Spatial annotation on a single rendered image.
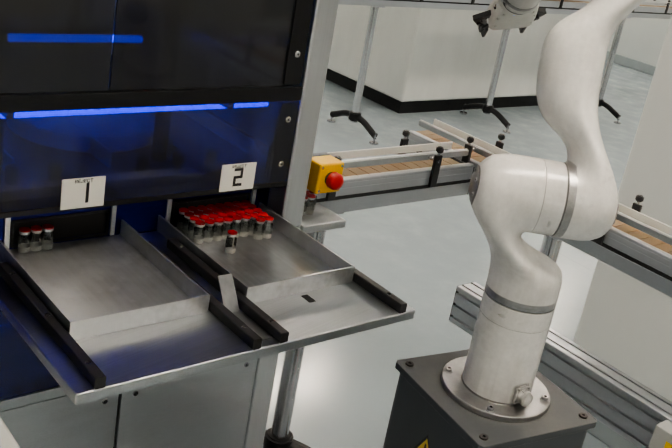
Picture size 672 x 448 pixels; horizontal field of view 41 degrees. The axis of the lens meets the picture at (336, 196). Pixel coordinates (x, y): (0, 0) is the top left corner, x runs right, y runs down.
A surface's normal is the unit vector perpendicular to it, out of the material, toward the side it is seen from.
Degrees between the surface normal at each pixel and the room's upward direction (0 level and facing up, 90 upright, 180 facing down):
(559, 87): 81
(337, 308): 0
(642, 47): 90
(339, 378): 0
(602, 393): 90
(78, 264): 0
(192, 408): 90
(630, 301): 90
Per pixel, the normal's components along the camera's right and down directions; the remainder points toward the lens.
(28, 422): 0.61, 0.38
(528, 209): -0.04, 0.45
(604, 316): -0.77, 0.10
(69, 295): 0.17, -0.92
